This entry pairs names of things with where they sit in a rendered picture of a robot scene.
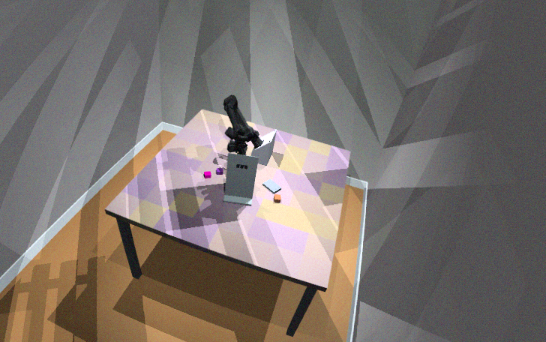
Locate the grey panel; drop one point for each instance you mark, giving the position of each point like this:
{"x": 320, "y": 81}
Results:
{"x": 241, "y": 173}

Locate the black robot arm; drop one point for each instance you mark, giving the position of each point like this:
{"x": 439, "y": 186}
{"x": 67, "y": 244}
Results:
{"x": 239, "y": 126}

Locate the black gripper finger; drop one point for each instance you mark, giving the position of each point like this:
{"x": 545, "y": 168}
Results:
{"x": 242, "y": 148}

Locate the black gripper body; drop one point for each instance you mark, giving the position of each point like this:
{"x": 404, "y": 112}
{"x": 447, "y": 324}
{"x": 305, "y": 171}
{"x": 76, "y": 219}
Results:
{"x": 241, "y": 140}

